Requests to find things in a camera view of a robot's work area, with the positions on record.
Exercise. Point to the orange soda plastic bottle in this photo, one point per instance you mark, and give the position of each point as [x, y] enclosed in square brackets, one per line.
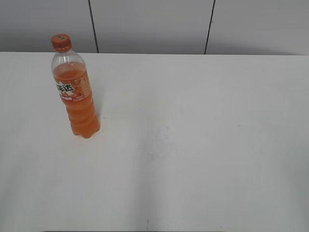
[72, 82]

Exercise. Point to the orange bottle cap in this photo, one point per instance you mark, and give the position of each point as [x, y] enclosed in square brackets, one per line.
[61, 42]

